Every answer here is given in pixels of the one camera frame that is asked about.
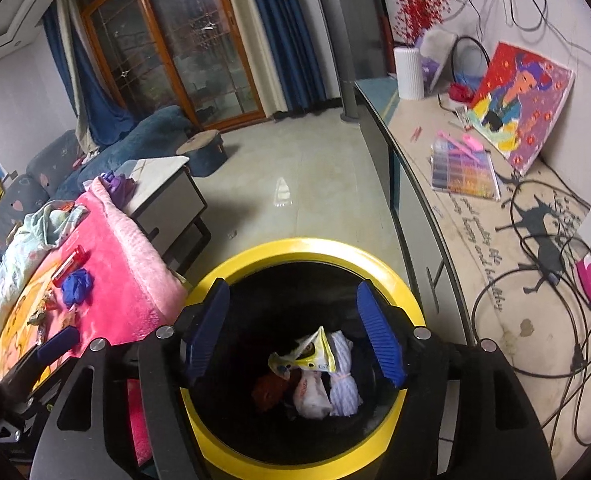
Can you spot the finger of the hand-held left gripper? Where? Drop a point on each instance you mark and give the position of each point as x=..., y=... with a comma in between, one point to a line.
x=60, y=344

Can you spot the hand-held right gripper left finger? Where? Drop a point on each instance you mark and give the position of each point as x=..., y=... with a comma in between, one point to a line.
x=205, y=335

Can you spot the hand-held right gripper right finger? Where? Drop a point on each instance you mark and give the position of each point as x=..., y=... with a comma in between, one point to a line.
x=380, y=340

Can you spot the blue rubber glove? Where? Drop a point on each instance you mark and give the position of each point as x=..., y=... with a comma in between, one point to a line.
x=77, y=285

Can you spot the lavender yarn skein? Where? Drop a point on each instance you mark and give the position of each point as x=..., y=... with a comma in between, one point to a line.
x=345, y=395

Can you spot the yellow and white snack packet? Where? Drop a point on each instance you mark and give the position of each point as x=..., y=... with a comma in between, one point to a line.
x=310, y=352

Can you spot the red drink can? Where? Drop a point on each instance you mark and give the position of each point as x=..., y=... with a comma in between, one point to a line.
x=70, y=265

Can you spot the red crinkled packet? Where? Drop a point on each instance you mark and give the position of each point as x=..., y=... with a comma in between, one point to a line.
x=270, y=392

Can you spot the clear plastic bag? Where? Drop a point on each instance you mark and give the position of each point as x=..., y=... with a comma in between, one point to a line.
x=310, y=395

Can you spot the yellow-rimmed black trash bin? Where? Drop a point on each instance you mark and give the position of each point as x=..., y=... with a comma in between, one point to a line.
x=300, y=251

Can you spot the pink plush blanket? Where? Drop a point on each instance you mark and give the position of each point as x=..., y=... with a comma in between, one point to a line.
x=120, y=270

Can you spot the light green quilt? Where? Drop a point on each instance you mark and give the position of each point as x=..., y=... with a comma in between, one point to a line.
x=30, y=240

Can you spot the white coffee table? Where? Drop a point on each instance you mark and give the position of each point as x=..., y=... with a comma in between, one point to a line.
x=170, y=195

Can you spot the purple cloth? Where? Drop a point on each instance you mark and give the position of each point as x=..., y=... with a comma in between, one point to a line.
x=117, y=187

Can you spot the round blue stool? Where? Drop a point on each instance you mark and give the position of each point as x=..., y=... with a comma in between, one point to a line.
x=205, y=152

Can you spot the colourful bead organizer box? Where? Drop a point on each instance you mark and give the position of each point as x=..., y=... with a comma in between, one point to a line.
x=465, y=175

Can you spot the red tweezers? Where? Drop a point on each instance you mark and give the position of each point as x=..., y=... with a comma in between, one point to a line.
x=416, y=133

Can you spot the blue heart-print sofa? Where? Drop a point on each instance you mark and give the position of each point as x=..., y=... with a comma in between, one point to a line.
x=150, y=130

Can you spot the pink plastic tool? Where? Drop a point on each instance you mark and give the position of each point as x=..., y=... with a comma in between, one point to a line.
x=463, y=142

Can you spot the deer-print table mat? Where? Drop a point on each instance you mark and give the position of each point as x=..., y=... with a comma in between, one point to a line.
x=425, y=125

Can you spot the grey television cabinet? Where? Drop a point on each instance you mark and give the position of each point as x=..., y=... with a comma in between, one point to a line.
x=375, y=95

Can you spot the blue curtain with beige lining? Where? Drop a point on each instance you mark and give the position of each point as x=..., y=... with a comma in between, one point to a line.
x=95, y=95
x=285, y=35

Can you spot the red yarn ball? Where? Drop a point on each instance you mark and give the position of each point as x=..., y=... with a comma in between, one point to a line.
x=458, y=92

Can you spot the white ribbed vase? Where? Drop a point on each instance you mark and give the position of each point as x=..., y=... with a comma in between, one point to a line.
x=409, y=72

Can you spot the colourful portrait painting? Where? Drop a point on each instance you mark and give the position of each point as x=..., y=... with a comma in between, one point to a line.
x=518, y=100

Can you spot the small purple canvas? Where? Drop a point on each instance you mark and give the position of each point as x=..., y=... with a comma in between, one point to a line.
x=438, y=60

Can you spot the wooden sliding glass door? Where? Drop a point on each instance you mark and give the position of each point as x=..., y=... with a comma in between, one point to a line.
x=175, y=50

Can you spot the silver standing air conditioner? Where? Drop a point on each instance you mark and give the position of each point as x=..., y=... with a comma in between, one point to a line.
x=350, y=35

